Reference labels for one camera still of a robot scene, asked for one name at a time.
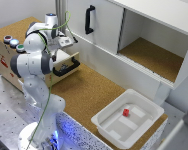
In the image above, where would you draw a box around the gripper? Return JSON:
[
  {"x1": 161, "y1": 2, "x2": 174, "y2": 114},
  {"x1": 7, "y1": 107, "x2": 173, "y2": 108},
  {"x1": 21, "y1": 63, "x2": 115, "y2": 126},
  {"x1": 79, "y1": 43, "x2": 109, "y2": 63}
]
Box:
[{"x1": 57, "y1": 34, "x2": 77, "y2": 49}]

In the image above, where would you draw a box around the black door handle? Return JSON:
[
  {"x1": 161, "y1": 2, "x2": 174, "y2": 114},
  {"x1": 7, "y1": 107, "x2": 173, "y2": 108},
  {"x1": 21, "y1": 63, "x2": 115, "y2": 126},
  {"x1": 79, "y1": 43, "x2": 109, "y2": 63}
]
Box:
[{"x1": 84, "y1": 4, "x2": 96, "y2": 36}]

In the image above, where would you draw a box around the black drawer handle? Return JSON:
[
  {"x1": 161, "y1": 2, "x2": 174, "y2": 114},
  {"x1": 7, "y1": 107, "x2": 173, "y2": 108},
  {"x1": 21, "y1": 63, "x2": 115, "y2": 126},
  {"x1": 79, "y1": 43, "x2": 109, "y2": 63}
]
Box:
[{"x1": 52, "y1": 56, "x2": 81, "y2": 78}]

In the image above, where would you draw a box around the white cabinet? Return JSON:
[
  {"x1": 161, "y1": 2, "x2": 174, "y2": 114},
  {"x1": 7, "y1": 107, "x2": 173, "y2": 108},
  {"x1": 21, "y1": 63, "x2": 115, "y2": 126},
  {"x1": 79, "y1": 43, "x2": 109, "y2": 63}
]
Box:
[{"x1": 61, "y1": 0, "x2": 188, "y2": 108}]

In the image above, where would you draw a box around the white sliding door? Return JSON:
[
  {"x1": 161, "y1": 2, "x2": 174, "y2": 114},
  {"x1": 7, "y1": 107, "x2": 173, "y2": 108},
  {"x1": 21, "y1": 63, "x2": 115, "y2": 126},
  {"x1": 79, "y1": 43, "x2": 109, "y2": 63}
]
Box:
[{"x1": 66, "y1": 0, "x2": 125, "y2": 55}]

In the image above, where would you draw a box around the green button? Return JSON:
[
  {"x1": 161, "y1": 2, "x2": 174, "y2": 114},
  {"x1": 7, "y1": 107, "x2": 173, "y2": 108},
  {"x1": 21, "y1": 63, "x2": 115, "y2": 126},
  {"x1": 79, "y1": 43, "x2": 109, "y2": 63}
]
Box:
[{"x1": 15, "y1": 43, "x2": 26, "y2": 54}]

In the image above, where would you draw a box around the white plastic box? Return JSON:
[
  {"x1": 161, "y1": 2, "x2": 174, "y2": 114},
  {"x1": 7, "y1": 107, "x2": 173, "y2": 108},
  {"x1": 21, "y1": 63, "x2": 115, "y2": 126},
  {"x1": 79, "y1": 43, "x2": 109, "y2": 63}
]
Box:
[{"x1": 90, "y1": 88, "x2": 166, "y2": 150}]

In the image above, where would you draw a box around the wooden drawer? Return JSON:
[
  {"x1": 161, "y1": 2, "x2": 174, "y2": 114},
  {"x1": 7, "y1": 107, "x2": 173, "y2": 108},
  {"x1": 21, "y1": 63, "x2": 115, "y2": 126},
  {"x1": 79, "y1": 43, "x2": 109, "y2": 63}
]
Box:
[{"x1": 51, "y1": 48, "x2": 82, "y2": 80}]

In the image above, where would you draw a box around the green cable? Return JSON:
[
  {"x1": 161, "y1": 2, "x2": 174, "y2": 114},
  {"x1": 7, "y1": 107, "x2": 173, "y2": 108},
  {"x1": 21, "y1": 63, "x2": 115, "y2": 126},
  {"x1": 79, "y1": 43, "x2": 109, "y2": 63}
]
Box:
[{"x1": 25, "y1": 10, "x2": 79, "y2": 150}]

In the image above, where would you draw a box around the blue button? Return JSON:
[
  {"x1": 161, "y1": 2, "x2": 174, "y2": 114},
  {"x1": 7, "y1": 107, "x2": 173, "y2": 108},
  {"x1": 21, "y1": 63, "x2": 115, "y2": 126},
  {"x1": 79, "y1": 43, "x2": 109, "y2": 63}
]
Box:
[{"x1": 9, "y1": 38, "x2": 21, "y2": 49}]

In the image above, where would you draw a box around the wooden drawer box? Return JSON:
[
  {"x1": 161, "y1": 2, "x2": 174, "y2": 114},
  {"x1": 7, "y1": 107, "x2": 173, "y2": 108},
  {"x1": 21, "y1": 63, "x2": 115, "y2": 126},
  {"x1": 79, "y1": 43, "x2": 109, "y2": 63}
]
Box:
[{"x1": 0, "y1": 16, "x2": 82, "y2": 93}]

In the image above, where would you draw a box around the red button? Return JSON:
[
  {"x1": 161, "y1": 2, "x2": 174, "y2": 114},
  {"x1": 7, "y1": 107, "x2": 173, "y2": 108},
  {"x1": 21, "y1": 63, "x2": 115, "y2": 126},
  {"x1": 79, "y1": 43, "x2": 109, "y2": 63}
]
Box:
[{"x1": 3, "y1": 34, "x2": 14, "y2": 45}]

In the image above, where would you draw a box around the pink block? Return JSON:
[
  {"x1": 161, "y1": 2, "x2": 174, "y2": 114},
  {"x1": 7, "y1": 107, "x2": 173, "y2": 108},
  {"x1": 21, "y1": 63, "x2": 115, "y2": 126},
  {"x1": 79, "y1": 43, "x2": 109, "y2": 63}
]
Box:
[{"x1": 122, "y1": 108, "x2": 131, "y2": 118}]

